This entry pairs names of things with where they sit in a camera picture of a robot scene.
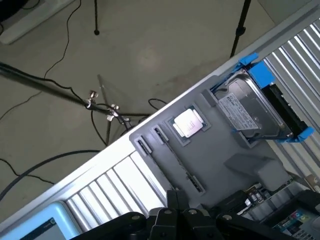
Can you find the black stand with clamps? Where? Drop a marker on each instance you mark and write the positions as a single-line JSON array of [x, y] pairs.
[[50, 83]]

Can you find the green graphics card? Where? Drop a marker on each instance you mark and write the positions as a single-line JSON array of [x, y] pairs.
[[265, 200]]

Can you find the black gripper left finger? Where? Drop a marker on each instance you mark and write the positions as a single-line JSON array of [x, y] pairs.
[[162, 225]]

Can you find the grey parts rack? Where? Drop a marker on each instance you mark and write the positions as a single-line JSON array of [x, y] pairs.
[[215, 150]]

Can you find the white furniture base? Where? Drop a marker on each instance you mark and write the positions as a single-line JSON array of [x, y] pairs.
[[30, 22]]

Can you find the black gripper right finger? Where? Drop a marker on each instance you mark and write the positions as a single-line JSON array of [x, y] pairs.
[[197, 225]]

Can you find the light blue teach pendant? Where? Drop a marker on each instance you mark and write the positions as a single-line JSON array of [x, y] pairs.
[[37, 220]]

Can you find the silver hard disk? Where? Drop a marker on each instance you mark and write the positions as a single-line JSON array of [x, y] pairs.
[[247, 107]]

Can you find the silver CPU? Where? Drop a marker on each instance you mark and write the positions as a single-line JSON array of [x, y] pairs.
[[188, 122]]

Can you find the black tripod leg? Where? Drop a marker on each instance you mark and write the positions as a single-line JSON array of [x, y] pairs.
[[241, 27], [96, 15]]

